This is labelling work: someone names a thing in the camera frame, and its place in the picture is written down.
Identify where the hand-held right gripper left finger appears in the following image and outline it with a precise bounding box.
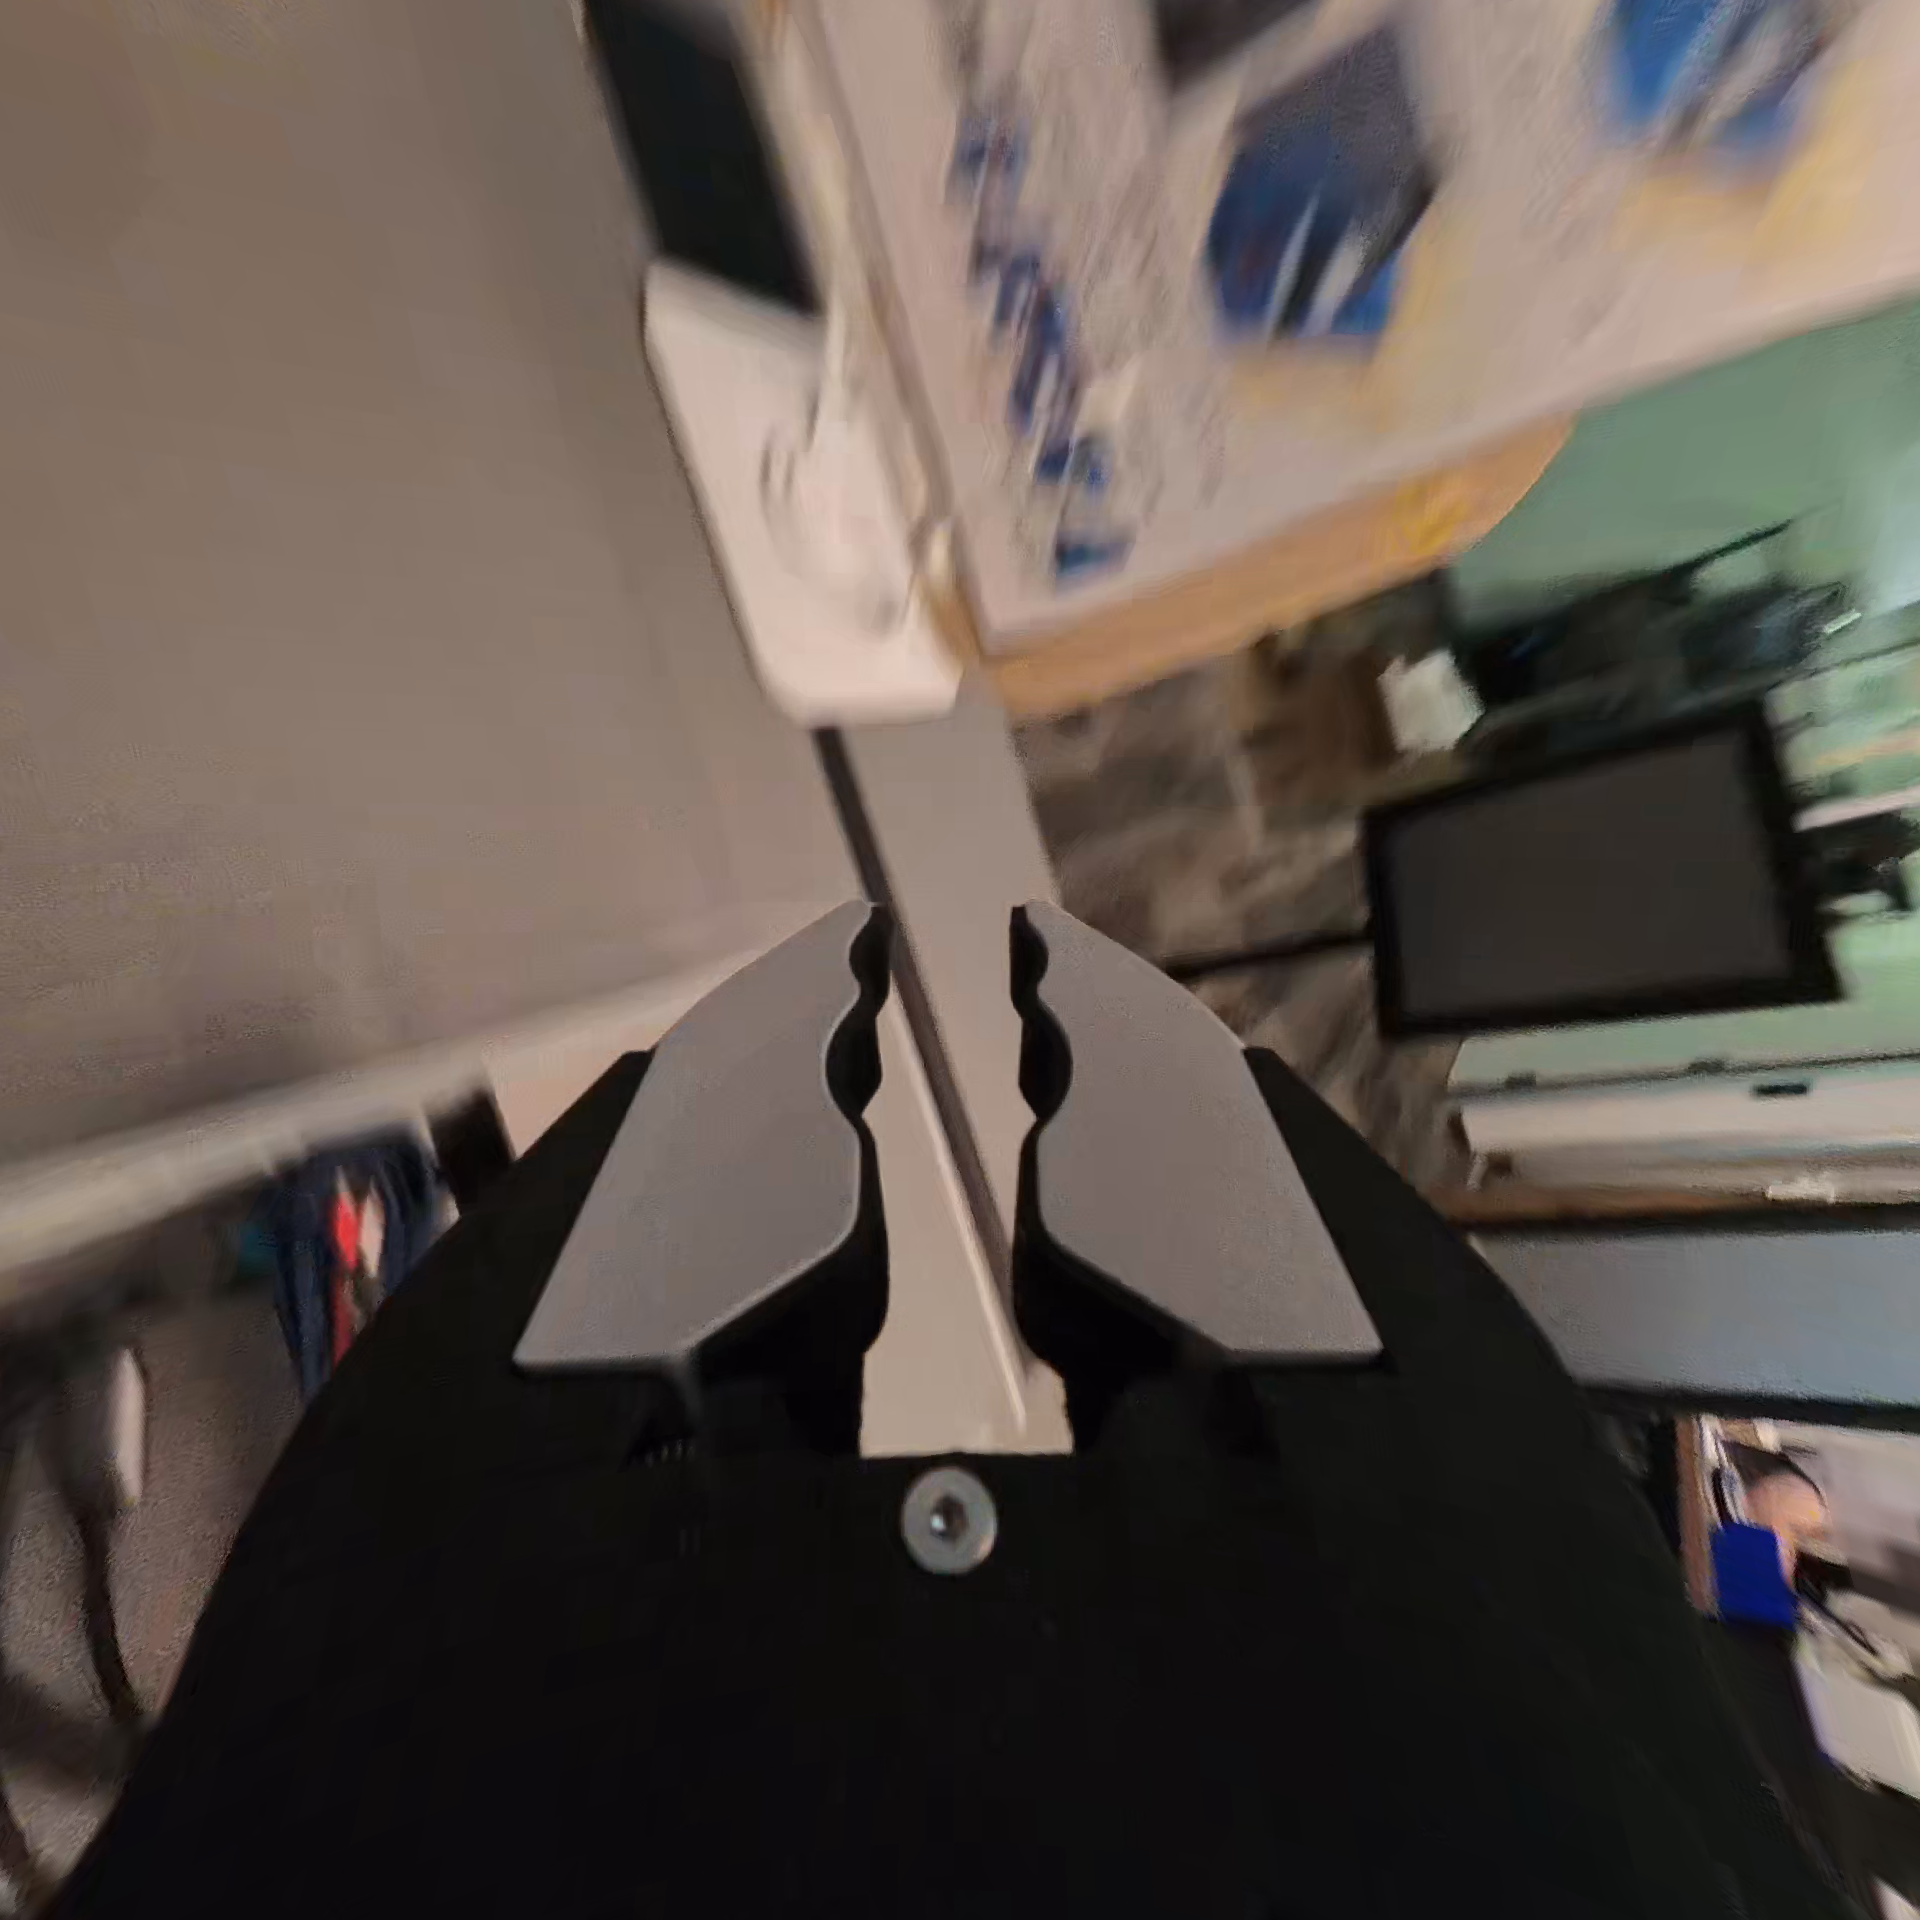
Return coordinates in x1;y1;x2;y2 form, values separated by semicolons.
512;897;904;1412

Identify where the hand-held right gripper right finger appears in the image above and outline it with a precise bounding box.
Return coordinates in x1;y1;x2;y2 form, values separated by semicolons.
1004;897;1388;1406

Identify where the clear plastic bin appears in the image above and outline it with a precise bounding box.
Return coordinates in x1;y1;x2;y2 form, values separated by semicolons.
0;1036;648;1864

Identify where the black monitor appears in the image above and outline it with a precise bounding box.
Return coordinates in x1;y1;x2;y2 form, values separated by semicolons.
1361;706;1846;1042

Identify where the white stand base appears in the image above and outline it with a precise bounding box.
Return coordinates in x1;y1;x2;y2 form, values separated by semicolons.
641;259;969;729

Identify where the instruction poster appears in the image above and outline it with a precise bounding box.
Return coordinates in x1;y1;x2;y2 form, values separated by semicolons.
811;0;1920;648

